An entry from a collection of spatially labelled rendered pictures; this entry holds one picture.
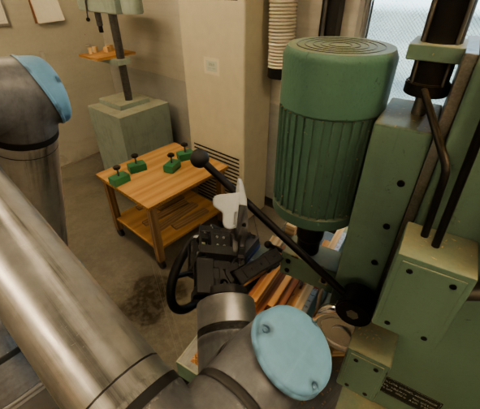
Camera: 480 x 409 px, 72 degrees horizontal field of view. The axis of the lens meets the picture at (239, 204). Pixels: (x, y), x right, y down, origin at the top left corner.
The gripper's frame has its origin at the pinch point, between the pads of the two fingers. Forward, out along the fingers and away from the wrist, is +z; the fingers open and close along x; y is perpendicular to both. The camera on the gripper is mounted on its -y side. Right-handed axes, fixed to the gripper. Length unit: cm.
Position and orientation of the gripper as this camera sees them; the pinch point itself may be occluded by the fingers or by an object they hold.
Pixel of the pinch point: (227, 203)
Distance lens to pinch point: 64.4
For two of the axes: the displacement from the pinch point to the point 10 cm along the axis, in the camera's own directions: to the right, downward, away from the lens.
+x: -3.8, 6.0, 7.1
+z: -1.0, -7.9, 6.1
